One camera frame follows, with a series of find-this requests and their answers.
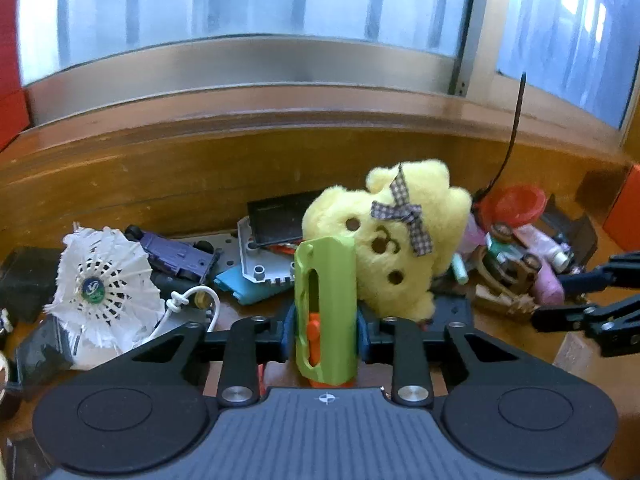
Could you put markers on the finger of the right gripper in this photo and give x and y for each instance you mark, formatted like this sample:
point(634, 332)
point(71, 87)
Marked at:
point(621, 271)
point(588, 318)

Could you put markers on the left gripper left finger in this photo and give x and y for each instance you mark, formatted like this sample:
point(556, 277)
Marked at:
point(249, 345)

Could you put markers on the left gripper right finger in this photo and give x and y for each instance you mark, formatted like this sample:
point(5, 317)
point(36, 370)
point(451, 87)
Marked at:
point(397, 342)

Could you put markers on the green utility knife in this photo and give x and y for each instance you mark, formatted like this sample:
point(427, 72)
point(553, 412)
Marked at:
point(326, 311)

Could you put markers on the orange box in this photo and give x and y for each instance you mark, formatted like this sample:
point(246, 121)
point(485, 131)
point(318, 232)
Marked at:
point(623, 221)

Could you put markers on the black phone holder stand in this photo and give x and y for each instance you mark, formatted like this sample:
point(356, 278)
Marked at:
point(578, 234)

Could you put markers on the white cream tube red cap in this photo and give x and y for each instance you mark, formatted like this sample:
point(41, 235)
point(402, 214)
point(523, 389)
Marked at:
point(519, 207)

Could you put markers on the purple toy car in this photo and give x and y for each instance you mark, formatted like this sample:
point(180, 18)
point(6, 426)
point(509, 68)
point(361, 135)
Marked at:
point(192, 262)

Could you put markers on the grey long building plate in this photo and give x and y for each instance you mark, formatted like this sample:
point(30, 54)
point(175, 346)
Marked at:
point(265, 265)

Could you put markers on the white feather shuttlecock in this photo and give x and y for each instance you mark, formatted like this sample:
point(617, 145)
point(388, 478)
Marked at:
point(104, 293)

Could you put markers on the yellow plush toy with bow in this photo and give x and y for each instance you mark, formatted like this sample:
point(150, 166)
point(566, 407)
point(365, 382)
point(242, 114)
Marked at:
point(407, 223)

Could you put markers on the black wallet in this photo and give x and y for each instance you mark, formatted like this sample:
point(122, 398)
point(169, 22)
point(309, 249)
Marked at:
point(278, 220)

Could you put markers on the red tea box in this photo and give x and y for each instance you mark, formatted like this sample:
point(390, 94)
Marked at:
point(14, 115)

